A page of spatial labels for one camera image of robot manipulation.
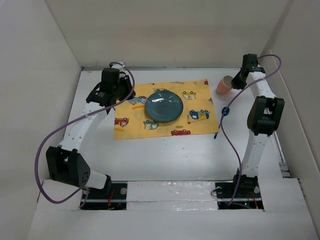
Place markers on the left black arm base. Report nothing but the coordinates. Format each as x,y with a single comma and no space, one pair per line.
114,200

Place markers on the teal ceramic plate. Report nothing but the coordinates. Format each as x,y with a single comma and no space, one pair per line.
164,106

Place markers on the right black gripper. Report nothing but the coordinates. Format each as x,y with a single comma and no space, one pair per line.
236,84

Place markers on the blue metal spoon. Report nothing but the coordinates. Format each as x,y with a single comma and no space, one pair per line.
225,111

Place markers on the pink ceramic mug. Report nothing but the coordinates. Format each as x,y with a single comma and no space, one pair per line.
225,85

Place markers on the yellow car-print cloth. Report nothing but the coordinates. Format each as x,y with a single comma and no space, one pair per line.
198,115

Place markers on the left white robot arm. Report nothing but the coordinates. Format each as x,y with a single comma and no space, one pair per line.
66,163

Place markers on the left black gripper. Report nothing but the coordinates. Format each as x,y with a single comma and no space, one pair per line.
125,80

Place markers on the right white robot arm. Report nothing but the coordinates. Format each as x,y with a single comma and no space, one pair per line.
263,119

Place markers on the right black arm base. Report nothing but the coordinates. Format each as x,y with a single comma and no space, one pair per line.
242,192

